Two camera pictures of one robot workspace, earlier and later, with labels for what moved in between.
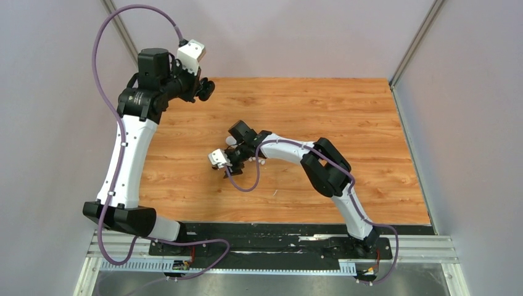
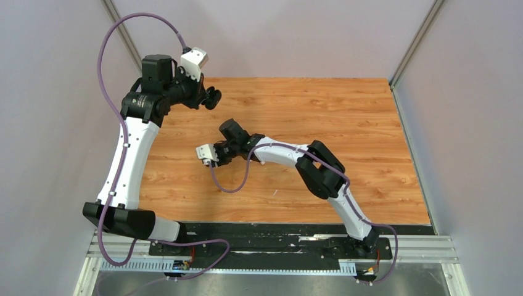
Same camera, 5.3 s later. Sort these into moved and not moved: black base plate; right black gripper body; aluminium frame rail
Moved: right black gripper body
Not moved: black base plate; aluminium frame rail
